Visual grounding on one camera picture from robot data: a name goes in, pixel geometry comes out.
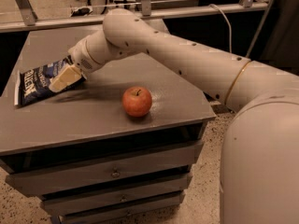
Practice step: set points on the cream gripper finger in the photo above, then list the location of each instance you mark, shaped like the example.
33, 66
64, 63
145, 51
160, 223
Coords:
67, 76

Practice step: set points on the grey drawer cabinet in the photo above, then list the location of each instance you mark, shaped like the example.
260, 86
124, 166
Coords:
63, 150

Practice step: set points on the middle drawer knob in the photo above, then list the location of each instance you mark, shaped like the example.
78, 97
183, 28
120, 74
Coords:
123, 199

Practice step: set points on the top drawer knob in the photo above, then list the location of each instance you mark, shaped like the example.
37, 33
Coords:
115, 173

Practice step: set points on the drawer knob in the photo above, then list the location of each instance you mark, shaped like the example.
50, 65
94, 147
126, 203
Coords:
123, 199
115, 173

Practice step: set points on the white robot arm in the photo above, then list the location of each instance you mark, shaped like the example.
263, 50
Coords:
259, 175

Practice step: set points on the red apple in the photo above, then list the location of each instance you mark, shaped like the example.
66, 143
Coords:
137, 101

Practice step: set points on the blue chip bag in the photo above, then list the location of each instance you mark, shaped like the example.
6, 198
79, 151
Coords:
33, 85

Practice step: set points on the grey metal rail frame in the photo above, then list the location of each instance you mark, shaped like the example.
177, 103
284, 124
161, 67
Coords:
18, 16

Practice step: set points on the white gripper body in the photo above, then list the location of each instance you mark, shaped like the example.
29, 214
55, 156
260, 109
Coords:
79, 56

